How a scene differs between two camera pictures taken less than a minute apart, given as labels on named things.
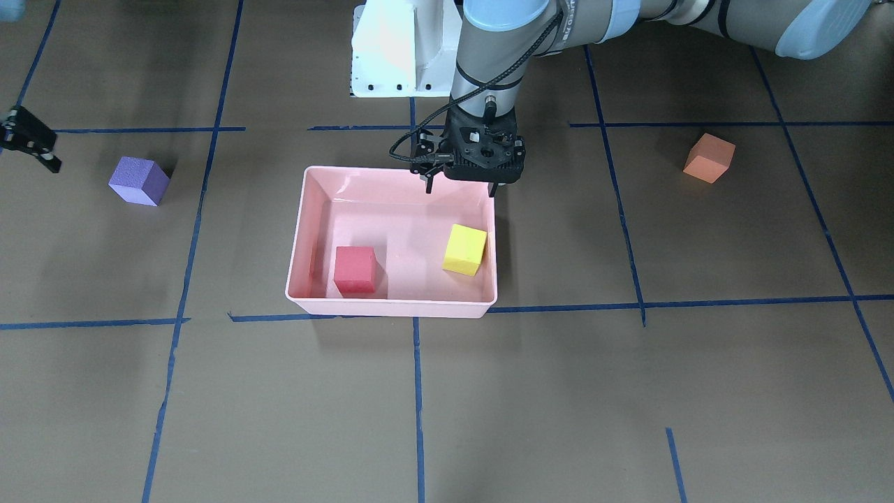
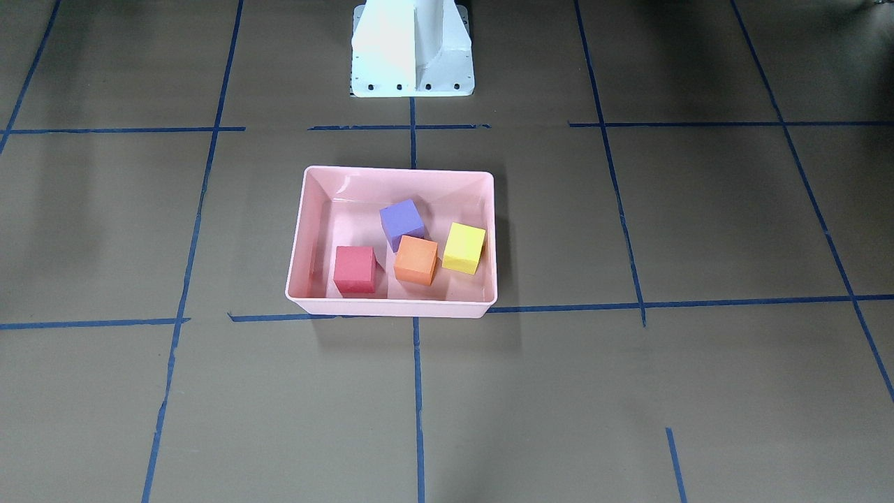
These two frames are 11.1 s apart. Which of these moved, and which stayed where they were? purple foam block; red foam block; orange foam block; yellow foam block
Moved: orange foam block; purple foam block
Stayed: yellow foam block; red foam block
